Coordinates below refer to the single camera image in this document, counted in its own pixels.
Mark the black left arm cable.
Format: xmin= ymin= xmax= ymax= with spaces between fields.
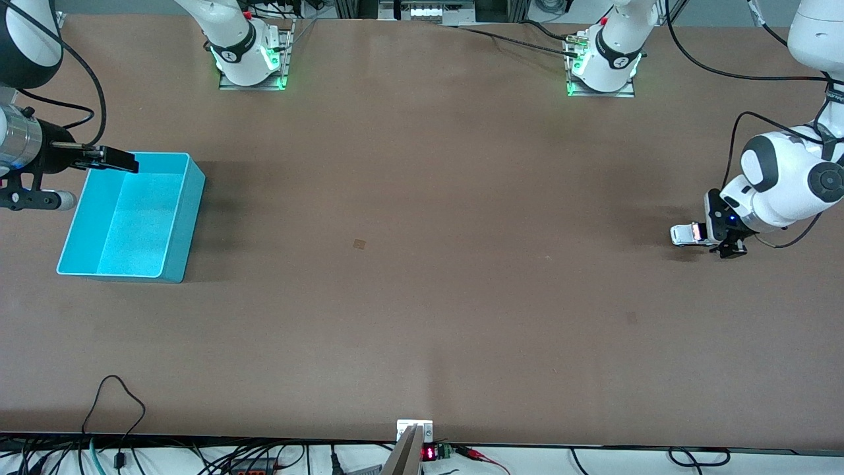
xmin=665 ymin=0 xmax=844 ymax=250

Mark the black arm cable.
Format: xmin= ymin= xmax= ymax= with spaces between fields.
xmin=665 ymin=0 xmax=844 ymax=250
xmin=0 ymin=0 xmax=108 ymax=151

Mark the white jeep toy black roof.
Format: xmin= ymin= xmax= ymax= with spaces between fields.
xmin=670 ymin=222 xmax=718 ymax=249

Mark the thin black cable with switch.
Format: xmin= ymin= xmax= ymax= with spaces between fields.
xmin=80 ymin=375 xmax=147 ymax=470

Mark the black looped cable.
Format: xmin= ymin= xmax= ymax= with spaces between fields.
xmin=667 ymin=447 xmax=731 ymax=468

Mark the white metal bracket plate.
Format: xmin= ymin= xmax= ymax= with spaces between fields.
xmin=396 ymin=419 xmax=434 ymax=443

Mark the short black table cable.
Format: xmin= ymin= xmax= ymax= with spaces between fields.
xmin=520 ymin=18 xmax=573 ymax=43

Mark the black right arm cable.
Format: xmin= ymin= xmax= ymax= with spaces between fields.
xmin=0 ymin=0 xmax=108 ymax=151

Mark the turquoise plastic bin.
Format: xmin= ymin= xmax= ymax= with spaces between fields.
xmin=56 ymin=150 xmax=206 ymax=284

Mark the long black table cable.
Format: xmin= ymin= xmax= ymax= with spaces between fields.
xmin=443 ymin=24 xmax=582 ymax=60

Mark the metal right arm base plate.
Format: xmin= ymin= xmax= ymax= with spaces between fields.
xmin=219 ymin=18 xmax=295 ymax=92

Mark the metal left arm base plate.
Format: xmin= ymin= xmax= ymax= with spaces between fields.
xmin=566 ymin=26 xmax=637 ymax=100

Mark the red clip wire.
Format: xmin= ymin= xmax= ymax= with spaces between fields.
xmin=454 ymin=445 xmax=512 ymax=475

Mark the grey metal mounting bar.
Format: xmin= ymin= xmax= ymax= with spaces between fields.
xmin=379 ymin=424 xmax=424 ymax=475

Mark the white ventilated control box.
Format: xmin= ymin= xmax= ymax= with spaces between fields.
xmin=379 ymin=0 xmax=477 ymax=22

